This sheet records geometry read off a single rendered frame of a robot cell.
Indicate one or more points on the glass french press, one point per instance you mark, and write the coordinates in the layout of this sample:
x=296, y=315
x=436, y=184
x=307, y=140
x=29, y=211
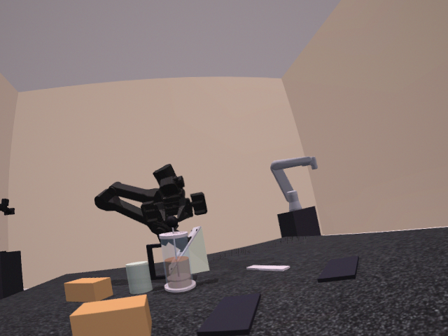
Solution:
x=176, y=259

